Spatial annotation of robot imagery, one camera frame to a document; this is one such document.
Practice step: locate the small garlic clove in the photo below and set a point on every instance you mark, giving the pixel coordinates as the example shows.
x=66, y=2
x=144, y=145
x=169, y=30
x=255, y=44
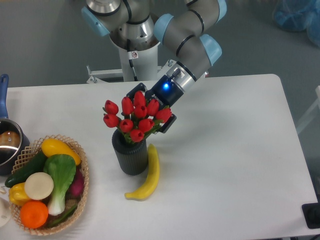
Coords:
x=3, y=190

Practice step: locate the blue plastic bag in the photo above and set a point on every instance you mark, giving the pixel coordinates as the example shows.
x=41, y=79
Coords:
x=299, y=16

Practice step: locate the yellow banana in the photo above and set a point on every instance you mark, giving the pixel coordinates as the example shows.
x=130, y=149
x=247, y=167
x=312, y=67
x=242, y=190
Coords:
x=152, y=179

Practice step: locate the white frame at right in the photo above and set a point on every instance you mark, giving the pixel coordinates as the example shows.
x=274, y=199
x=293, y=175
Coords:
x=309, y=114

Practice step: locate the blue handled saucepan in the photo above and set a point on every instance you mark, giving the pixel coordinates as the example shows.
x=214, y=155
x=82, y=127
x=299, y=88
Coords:
x=12, y=138

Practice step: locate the yellow bell pepper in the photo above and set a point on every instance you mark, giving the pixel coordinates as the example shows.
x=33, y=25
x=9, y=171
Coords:
x=17, y=194

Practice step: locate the green bok choy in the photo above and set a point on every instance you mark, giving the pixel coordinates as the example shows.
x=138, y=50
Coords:
x=62, y=170

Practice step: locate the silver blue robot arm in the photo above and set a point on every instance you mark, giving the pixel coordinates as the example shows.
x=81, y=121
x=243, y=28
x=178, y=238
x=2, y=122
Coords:
x=134, y=29

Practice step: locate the black device at edge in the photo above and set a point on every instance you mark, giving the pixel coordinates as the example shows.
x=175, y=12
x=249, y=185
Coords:
x=311, y=213

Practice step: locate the yellow squash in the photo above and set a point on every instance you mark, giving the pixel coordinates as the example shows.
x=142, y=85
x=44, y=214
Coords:
x=52, y=146

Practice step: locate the dark green cucumber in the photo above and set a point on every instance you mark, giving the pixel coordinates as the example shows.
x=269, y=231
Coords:
x=35, y=165

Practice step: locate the cream round disc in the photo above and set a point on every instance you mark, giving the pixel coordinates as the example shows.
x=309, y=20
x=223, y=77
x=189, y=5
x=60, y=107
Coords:
x=39, y=186

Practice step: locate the dark grey ribbed vase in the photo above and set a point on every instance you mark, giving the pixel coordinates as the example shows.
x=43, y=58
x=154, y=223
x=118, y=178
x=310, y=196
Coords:
x=132, y=158

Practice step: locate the red tulip bouquet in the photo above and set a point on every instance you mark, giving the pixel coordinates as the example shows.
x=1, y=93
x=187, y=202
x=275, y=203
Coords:
x=141, y=117

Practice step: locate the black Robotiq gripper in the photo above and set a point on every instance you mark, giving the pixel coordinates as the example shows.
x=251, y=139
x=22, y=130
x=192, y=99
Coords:
x=166, y=92

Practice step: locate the orange fruit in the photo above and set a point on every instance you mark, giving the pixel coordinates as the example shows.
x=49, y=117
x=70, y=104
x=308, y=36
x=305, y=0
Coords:
x=33, y=214

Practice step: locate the purple sweet potato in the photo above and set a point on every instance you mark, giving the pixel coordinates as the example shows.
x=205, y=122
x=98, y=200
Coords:
x=77, y=186

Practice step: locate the woven wicker basket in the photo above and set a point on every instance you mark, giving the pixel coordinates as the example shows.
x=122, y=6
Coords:
x=26, y=155

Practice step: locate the green chili pepper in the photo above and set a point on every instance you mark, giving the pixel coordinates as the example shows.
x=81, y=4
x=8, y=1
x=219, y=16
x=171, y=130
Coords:
x=63, y=217

